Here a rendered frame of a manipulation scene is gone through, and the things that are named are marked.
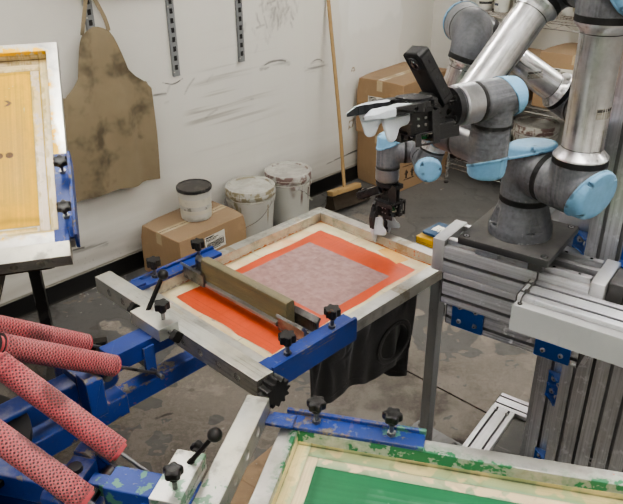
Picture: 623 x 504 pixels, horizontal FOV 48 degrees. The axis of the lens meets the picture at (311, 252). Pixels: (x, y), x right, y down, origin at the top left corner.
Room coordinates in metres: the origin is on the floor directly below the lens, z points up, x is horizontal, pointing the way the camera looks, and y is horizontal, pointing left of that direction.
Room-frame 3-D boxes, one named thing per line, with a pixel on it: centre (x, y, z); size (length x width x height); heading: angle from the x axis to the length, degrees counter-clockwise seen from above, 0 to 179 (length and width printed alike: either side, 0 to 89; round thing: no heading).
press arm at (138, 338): (1.42, 0.43, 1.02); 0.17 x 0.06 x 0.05; 135
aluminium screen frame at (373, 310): (1.82, 0.03, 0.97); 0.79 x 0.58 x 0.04; 135
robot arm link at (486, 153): (1.31, -0.34, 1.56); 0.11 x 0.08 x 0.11; 30
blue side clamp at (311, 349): (1.45, 0.00, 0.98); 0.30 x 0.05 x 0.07; 135
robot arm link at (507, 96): (1.29, -0.35, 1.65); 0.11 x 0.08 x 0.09; 120
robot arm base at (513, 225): (1.54, -0.51, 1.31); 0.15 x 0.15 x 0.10
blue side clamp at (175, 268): (1.84, 0.40, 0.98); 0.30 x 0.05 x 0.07; 135
